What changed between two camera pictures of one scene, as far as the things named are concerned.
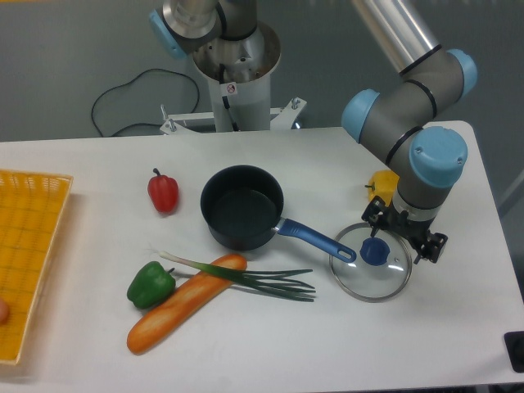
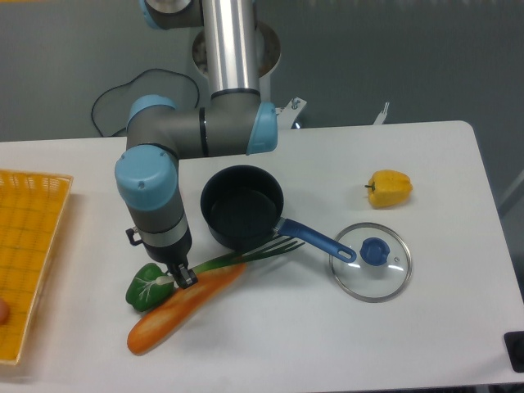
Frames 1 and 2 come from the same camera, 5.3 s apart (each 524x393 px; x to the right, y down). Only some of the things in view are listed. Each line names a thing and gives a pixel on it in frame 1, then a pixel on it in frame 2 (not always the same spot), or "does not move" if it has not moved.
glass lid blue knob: x=381 y=267 does not move
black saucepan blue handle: x=242 y=205 does not move
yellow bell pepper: x=383 y=183 does not move
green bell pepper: x=151 y=285 does not move
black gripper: x=411 y=229 to x=174 y=255
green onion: x=270 y=282 to x=166 y=280
